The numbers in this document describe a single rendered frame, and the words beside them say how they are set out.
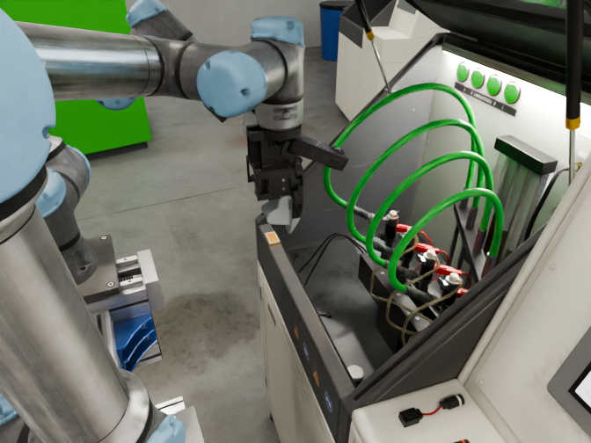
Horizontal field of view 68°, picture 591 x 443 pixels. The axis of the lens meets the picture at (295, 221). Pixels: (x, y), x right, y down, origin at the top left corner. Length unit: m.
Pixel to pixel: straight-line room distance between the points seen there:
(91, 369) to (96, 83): 0.30
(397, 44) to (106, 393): 3.51
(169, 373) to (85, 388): 1.78
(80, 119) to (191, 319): 2.24
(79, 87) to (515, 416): 0.78
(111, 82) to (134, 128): 3.65
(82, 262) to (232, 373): 1.21
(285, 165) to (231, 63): 0.23
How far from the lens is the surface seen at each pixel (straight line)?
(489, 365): 0.88
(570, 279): 0.76
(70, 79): 0.52
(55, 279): 0.37
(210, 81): 0.57
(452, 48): 1.27
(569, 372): 0.77
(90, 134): 4.15
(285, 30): 0.65
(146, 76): 0.60
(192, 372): 2.18
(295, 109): 0.68
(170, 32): 0.96
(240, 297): 2.48
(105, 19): 3.98
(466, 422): 0.89
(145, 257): 1.19
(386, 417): 0.86
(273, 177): 0.72
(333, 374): 0.93
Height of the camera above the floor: 1.69
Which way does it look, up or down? 34 degrees down
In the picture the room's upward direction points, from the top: straight up
